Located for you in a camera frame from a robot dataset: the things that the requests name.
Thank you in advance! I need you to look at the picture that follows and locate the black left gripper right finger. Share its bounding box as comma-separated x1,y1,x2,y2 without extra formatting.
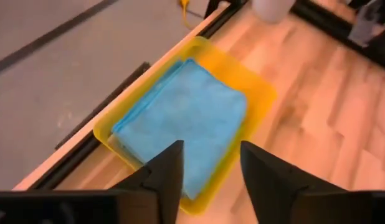
240,140,346,224

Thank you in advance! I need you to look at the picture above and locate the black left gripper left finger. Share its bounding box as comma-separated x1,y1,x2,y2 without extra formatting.
110,139,184,224

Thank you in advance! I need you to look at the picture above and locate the sky blue microfiber towel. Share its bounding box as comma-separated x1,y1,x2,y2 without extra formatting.
111,58,248,202

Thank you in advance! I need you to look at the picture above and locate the yellow plastic bin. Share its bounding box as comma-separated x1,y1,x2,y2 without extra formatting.
92,36,278,216

